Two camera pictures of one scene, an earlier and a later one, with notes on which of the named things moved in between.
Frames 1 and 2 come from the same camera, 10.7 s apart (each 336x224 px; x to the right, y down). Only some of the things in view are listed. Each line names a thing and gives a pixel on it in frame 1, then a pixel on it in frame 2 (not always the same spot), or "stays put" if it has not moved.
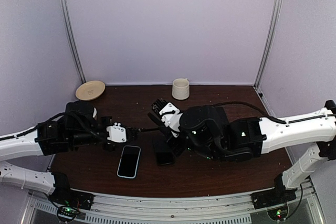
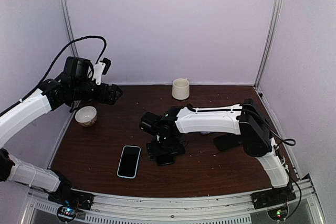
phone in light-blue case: x=127 y=167 stays put
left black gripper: x=111 y=148 → x=111 y=99
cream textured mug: x=180 y=88 stays put
